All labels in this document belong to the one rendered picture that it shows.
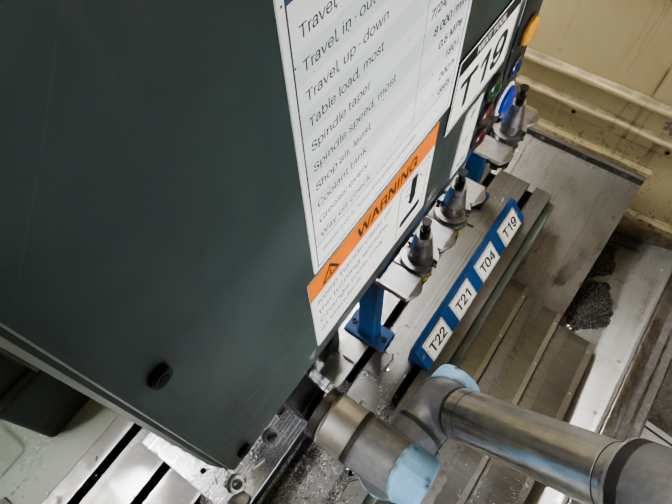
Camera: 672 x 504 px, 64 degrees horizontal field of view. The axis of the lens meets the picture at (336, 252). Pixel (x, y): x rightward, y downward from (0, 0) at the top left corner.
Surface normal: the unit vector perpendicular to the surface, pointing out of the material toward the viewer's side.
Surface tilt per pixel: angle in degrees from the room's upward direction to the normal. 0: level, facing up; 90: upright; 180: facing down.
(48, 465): 0
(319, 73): 90
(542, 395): 8
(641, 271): 17
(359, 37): 90
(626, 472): 55
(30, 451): 0
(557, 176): 24
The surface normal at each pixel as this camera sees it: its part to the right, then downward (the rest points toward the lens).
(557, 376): 0.05, -0.58
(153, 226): 0.82, 0.49
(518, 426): -0.64, -0.70
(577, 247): -0.26, -0.15
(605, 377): -0.27, -0.61
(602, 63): -0.58, 0.72
